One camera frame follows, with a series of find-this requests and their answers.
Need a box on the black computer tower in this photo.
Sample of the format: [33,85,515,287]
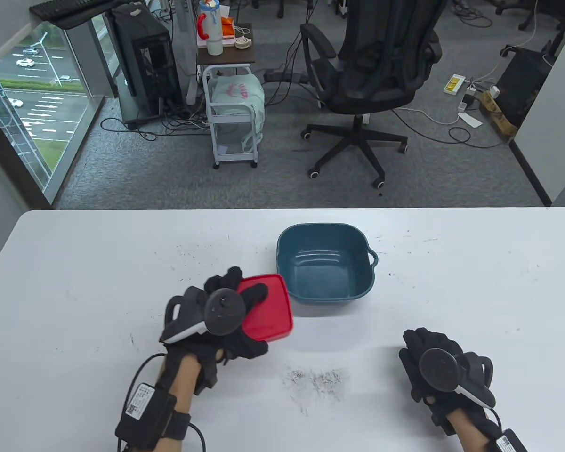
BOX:
[109,2,182,130]

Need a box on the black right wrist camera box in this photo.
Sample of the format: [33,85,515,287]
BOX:
[487,428,529,452]

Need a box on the person's left hand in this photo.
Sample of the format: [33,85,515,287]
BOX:
[162,266,270,396]

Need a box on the tangle of black floor cables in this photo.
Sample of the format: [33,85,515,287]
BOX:
[100,97,213,142]

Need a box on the black office chair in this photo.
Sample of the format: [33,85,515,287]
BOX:
[300,0,444,190]

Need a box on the black case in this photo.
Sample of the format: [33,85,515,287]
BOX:
[493,47,552,129]

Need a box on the pale green plastic bag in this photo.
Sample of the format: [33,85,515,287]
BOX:
[211,75,266,151]

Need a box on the black and white controller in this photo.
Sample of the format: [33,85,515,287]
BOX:
[418,347,497,409]
[160,286,246,344]

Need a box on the white desk leg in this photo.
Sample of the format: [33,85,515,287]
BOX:
[172,0,199,106]

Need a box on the brown side table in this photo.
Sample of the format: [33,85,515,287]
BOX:
[196,23,256,67]

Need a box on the person's right hand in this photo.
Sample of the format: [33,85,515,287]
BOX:
[399,328,489,436]

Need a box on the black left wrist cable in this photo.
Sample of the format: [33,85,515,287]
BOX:
[122,352,208,452]

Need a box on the person's left forearm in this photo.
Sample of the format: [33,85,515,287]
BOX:
[141,351,202,452]

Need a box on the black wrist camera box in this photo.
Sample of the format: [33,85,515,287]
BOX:
[115,382,191,450]
[487,428,529,452]

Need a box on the black keyboard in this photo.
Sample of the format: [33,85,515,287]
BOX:
[28,0,105,20]

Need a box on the white tumbler with red handle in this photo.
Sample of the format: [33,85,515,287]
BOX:
[197,0,225,56]

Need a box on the glass window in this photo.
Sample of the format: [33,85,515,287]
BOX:
[0,12,123,205]

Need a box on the black power strip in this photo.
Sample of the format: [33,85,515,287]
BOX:
[263,69,307,84]

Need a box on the red plastic lid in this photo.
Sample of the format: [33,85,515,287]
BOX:
[238,274,293,337]

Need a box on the teal plastic basin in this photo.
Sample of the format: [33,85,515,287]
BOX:
[276,223,379,303]

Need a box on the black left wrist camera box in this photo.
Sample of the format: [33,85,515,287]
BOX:
[115,382,191,450]

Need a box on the white rolling cart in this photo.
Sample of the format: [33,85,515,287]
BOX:
[202,65,264,169]

